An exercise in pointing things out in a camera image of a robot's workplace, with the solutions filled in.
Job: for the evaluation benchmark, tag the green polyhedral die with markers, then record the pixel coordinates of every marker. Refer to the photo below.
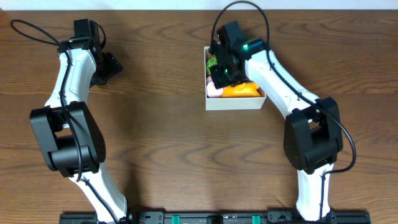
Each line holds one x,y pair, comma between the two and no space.
211,61

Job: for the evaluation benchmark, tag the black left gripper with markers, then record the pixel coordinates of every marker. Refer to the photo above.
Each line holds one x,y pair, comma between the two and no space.
109,66

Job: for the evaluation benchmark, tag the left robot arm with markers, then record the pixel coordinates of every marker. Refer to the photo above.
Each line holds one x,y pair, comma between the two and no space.
69,138

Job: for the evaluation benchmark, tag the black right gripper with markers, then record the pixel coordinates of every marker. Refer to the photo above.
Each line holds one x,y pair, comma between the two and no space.
219,82

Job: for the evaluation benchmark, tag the pink planet figure toy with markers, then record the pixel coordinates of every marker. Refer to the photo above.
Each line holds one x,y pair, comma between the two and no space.
213,90

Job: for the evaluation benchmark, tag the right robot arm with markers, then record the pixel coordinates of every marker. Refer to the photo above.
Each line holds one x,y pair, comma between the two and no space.
313,132

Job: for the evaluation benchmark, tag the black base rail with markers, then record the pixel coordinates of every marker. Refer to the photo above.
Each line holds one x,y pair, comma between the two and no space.
270,217

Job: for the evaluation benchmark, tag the orange duck toy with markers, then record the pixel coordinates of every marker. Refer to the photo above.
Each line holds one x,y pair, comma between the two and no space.
244,90

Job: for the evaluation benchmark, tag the white cardboard box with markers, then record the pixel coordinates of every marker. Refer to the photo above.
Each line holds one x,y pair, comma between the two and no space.
224,104

